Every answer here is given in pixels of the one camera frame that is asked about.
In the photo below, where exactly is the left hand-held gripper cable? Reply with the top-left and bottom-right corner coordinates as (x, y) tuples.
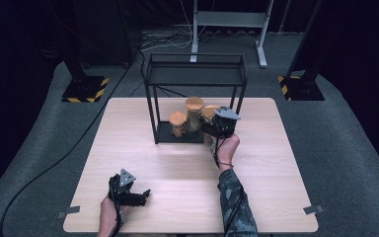
(108, 177), (126, 237)

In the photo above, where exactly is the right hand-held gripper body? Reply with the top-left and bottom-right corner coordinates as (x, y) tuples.
(206, 106), (242, 139)

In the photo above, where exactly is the grey metal stand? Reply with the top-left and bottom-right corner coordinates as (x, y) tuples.
(189, 0), (275, 69)

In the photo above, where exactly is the tangle of floor cables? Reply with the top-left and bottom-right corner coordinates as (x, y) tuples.
(139, 29), (195, 52)

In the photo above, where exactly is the grey tape strip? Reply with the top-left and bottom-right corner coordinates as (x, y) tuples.
(56, 205), (81, 219)
(302, 203), (326, 216)

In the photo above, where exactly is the black metal shelf rack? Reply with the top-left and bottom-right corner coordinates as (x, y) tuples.
(143, 52), (249, 146)

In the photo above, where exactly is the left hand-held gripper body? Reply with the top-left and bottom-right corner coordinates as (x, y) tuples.
(108, 168), (143, 207)

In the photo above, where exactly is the right hand-held gripper cable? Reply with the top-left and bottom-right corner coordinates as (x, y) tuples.
(211, 136), (245, 237)

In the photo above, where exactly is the dark wheeled cabinet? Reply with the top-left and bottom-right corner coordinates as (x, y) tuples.
(73, 0), (137, 69)

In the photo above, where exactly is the glass jar with dried leaves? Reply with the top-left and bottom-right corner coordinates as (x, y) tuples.
(185, 96), (205, 133)

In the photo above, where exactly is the glass jar with brown contents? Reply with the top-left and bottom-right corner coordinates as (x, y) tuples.
(202, 104), (221, 146)

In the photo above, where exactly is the person's left hand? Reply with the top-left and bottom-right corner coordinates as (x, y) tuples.
(99, 196), (130, 225)

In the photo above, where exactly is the black stand striped base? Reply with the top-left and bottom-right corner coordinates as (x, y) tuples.
(58, 29), (111, 104)
(277, 0), (326, 102)

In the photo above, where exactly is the hand-held gripper cable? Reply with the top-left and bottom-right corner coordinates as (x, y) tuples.
(211, 136), (245, 237)
(108, 177), (126, 237)

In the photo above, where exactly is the long black floor cable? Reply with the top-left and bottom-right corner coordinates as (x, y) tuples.
(0, 60), (136, 237)

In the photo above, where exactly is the person's right hand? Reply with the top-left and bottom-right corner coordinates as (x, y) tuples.
(209, 132), (241, 173)

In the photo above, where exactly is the small glass jar wooden lid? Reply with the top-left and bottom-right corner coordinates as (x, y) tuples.
(169, 111), (189, 139)

